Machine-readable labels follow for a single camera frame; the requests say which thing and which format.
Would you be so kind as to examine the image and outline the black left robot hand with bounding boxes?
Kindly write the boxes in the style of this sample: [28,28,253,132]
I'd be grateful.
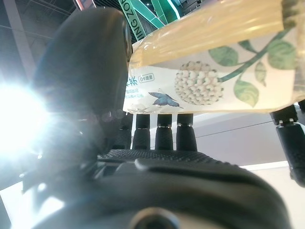
[0,7,290,229]

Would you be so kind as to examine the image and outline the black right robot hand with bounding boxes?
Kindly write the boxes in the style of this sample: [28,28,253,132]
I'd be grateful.
[269,100,305,187]

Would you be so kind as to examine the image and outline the tea bottle with white cap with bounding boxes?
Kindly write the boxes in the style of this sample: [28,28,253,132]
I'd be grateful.
[122,0,305,115]

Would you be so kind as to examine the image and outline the green lettered banner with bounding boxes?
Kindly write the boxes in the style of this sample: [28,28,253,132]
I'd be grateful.
[118,0,145,42]

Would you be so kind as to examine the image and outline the teal ceiling strip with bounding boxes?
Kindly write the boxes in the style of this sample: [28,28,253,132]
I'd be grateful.
[130,0,182,28]

